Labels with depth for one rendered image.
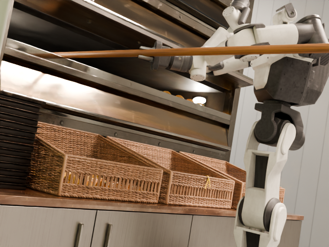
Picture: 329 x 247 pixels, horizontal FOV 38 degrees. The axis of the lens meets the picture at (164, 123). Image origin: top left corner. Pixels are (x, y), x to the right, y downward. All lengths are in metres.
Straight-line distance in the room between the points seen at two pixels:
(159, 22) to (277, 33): 1.11
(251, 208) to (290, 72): 0.59
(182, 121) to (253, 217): 1.13
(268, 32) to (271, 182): 0.62
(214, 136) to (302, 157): 1.80
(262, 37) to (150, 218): 0.86
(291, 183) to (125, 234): 3.19
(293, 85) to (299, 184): 2.91
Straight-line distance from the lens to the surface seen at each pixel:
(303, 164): 4.93
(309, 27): 1.98
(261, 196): 2.06
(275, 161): 2.03
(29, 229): 1.68
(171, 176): 2.20
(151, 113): 2.80
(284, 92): 2.07
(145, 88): 2.75
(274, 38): 1.89
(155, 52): 1.96
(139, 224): 2.03
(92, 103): 2.48
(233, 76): 3.21
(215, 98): 3.56
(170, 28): 2.94
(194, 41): 3.11
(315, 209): 4.84
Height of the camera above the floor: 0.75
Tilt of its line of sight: 5 degrees up
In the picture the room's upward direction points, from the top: 10 degrees clockwise
